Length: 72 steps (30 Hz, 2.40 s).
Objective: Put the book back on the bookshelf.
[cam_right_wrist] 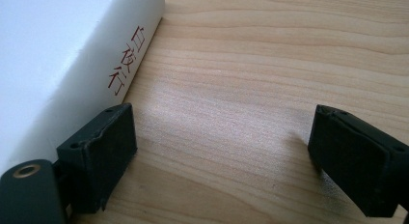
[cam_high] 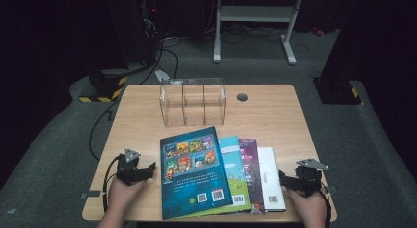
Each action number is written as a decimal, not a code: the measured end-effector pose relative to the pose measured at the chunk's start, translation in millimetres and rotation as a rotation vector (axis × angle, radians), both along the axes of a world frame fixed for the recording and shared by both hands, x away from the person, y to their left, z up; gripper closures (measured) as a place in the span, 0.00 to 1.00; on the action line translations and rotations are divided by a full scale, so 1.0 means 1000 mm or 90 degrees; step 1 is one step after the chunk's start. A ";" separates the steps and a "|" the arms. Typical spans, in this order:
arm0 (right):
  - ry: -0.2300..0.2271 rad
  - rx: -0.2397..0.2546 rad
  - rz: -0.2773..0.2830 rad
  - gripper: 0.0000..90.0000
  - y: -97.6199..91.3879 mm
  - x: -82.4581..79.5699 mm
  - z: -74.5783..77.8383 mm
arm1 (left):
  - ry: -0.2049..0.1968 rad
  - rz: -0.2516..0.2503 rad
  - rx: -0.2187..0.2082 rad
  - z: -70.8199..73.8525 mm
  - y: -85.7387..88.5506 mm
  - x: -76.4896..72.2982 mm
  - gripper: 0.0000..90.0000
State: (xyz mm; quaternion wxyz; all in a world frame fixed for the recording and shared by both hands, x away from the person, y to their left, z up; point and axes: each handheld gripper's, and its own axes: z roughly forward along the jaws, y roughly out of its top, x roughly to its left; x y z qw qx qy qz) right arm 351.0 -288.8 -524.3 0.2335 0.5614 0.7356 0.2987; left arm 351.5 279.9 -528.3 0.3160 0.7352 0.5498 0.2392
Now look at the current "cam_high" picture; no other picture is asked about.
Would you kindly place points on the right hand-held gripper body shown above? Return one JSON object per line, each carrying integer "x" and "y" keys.
{"x": 309, "y": 179}

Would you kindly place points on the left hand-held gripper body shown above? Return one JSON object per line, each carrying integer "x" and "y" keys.
{"x": 129, "y": 170}

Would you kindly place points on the white book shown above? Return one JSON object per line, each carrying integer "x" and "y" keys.
{"x": 270, "y": 175}

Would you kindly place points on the purple magazine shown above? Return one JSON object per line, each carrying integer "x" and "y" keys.
{"x": 252, "y": 169}

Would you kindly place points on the dark blue picture book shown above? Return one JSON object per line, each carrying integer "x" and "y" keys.
{"x": 193, "y": 175}

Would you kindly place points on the light blue green picture book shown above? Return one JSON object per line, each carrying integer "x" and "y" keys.
{"x": 237, "y": 175}

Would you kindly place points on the clear acrylic book rack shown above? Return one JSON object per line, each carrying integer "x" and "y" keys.
{"x": 193, "y": 102}

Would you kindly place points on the person's left hand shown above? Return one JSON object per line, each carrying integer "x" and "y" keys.
{"x": 123, "y": 200}

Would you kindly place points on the person's right hand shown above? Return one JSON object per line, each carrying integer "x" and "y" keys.
{"x": 311, "y": 211}

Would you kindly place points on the grey tape piece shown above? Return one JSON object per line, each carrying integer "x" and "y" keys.
{"x": 331, "y": 189}
{"x": 90, "y": 194}

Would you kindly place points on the black yellow striped base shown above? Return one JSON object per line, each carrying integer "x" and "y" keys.
{"x": 337, "y": 92}
{"x": 105, "y": 87}

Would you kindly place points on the small white floor object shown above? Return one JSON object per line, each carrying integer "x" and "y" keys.
{"x": 161, "y": 74}

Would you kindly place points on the small grey floor tape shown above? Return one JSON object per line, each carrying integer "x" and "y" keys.
{"x": 11, "y": 211}

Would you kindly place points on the dark equipment tower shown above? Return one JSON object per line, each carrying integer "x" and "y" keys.
{"x": 134, "y": 25}

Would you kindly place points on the small red object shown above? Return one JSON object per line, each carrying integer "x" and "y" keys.
{"x": 317, "y": 32}

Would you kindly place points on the white metal stand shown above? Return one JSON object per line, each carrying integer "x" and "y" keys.
{"x": 255, "y": 13}

